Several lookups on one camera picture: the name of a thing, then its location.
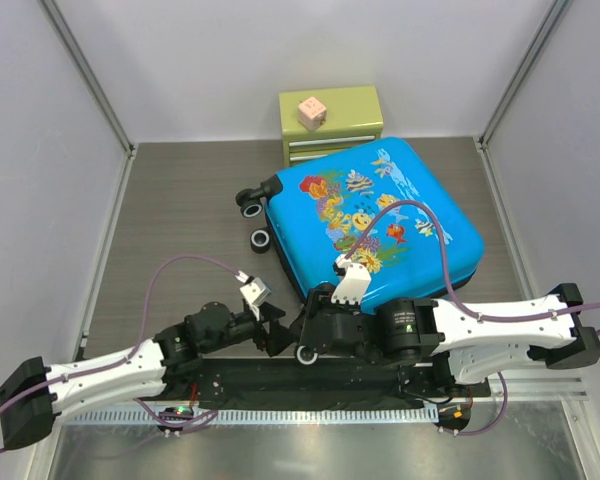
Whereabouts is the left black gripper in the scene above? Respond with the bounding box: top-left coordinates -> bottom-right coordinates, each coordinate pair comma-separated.
201,301 -> 296,355

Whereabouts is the pink cube on cabinet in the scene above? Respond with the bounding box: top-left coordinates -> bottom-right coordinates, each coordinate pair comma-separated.
297,96 -> 328,131

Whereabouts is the aluminium rail frame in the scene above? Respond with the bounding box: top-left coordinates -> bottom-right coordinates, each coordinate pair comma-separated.
54,378 -> 588,432

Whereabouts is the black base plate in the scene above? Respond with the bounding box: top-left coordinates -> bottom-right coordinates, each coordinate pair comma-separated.
142,358 -> 491,412

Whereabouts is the green drawer cabinet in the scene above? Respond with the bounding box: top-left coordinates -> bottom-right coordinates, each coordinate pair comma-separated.
278,85 -> 384,167

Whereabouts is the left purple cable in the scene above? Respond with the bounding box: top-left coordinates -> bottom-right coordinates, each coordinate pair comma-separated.
0,254 -> 254,455

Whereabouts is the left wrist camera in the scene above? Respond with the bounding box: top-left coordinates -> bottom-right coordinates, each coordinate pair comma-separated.
236,270 -> 271,320

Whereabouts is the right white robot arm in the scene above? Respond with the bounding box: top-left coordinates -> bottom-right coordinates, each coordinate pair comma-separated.
291,284 -> 600,396

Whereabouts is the blue fish-print suitcase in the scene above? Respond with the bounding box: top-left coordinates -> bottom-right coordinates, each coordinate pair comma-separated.
236,138 -> 484,311

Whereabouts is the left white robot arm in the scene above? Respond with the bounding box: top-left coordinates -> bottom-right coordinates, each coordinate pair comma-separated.
0,302 -> 294,451

